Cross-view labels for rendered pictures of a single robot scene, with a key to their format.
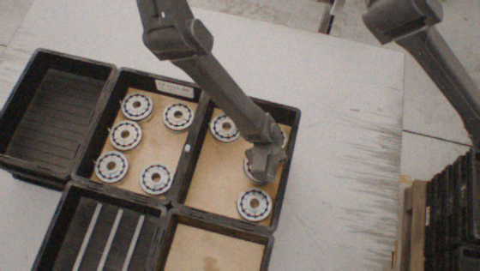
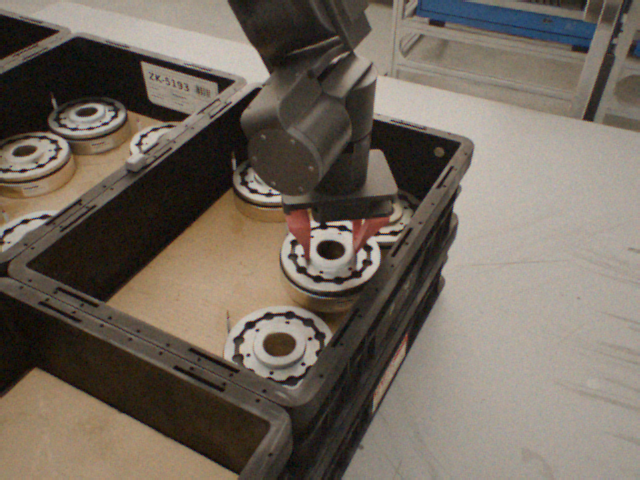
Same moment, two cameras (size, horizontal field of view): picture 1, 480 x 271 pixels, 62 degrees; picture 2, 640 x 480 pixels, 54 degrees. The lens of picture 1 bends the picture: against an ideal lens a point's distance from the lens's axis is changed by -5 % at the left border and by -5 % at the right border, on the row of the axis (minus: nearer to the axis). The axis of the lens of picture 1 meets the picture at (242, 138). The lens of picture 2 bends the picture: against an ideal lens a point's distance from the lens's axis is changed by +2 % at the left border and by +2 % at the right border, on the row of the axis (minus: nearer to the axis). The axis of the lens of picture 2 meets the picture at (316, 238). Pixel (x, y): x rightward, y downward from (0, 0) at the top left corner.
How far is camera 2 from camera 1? 0.77 m
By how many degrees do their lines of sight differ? 26
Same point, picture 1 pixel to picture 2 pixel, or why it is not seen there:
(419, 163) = not seen: outside the picture
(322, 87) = (552, 199)
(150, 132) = (94, 172)
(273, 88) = not seen: hidden behind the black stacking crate
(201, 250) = (55, 462)
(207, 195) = (161, 313)
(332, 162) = (564, 353)
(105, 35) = not seen: hidden behind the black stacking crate
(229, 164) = (253, 258)
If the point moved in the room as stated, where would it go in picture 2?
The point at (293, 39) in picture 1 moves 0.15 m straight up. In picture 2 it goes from (494, 119) to (511, 41)
